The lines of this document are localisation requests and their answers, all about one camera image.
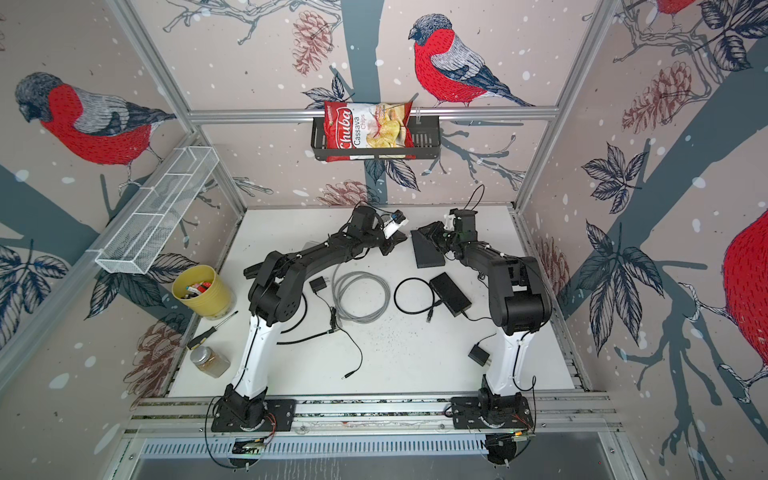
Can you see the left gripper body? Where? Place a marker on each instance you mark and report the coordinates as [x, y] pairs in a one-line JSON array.
[[376, 240]]

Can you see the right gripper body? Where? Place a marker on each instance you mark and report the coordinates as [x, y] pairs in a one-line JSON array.
[[443, 239]]

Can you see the ribbed black network switch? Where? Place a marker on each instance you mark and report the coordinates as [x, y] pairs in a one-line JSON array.
[[450, 294]]

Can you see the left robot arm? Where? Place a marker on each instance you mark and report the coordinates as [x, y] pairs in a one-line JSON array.
[[274, 298]]

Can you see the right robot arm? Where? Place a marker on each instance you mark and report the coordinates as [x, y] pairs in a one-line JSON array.
[[518, 303]]

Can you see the left black power adapter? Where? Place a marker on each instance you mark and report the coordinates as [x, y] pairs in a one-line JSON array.
[[317, 285]]

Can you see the black power adapter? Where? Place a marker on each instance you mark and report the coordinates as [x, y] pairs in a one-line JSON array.
[[317, 285], [478, 353]]

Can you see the red chips bag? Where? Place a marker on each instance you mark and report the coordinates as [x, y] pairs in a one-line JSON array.
[[355, 126]]

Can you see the black stapler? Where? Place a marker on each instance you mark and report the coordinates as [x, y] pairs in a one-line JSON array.
[[252, 271]]

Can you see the right black power adapter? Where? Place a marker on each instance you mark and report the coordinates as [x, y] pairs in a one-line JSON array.
[[478, 353]]

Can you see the yellow cup with markers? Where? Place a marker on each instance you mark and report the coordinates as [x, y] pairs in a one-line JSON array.
[[201, 289]]

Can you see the glass jar with lid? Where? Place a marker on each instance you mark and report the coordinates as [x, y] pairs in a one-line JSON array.
[[209, 362]]

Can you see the black wire wall basket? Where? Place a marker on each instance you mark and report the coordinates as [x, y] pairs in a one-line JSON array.
[[425, 134]]

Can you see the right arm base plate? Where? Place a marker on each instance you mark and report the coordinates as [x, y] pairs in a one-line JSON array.
[[495, 412]]

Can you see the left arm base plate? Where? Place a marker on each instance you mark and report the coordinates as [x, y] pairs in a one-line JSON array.
[[235, 414]]

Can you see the black handled screwdriver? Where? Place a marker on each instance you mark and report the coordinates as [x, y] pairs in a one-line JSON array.
[[201, 338]]

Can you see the white mesh wall shelf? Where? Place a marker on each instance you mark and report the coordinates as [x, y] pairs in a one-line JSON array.
[[142, 236]]

